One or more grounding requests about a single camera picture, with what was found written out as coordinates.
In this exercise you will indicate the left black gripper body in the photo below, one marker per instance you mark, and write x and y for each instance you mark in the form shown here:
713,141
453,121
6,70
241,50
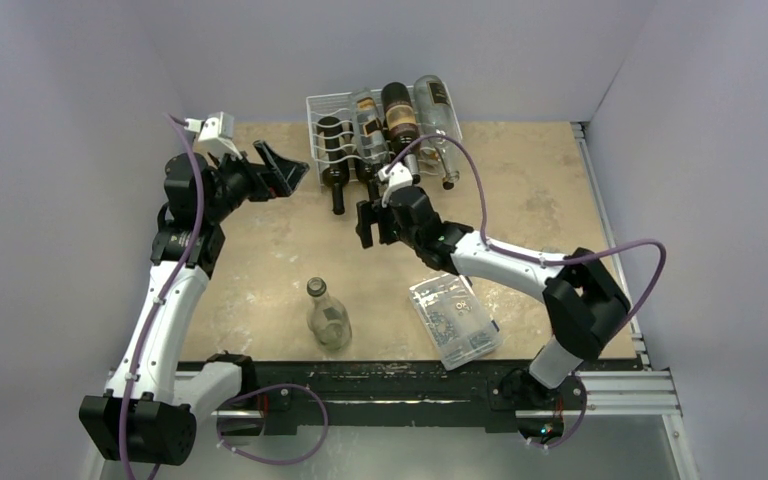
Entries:
237,182

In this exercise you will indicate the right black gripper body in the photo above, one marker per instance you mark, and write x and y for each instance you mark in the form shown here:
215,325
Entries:
376,223

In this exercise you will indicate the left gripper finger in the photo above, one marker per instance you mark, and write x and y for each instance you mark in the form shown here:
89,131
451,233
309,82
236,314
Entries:
287,175
271,157

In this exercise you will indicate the dark brown wine bottle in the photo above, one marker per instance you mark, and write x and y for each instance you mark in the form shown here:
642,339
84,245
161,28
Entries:
336,171

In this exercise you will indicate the dark green wine bottle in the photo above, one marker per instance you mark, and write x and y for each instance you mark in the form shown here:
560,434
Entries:
366,171

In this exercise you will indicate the olive green wine bottle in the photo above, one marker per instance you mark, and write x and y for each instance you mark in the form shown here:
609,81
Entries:
402,125

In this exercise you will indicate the square clear liquor bottle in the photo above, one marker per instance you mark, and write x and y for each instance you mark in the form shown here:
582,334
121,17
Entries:
369,138

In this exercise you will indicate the clear glass wine bottle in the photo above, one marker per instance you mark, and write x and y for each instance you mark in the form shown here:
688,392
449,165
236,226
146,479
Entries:
436,115

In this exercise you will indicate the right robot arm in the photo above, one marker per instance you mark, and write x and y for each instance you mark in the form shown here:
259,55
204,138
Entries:
586,307

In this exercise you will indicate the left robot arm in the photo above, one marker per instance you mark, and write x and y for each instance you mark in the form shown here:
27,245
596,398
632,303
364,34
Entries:
144,415

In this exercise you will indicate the small clear bottle in rack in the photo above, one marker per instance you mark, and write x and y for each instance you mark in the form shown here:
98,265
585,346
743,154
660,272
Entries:
448,174

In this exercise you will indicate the short clear glass bottle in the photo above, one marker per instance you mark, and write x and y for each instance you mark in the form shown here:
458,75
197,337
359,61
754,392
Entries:
327,319

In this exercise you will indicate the clear plastic screw box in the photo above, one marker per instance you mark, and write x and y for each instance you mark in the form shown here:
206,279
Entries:
459,326

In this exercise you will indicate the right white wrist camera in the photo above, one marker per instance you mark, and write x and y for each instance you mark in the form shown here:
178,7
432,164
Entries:
393,177

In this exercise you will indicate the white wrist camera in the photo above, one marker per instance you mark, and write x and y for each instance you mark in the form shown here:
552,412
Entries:
214,134
393,177

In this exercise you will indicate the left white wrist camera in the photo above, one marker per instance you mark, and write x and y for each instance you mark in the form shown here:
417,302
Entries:
214,134

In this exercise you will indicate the white wire wine rack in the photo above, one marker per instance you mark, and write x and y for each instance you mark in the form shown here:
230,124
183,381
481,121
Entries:
337,105

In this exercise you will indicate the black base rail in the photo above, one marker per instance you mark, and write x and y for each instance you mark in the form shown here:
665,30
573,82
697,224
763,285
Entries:
484,394

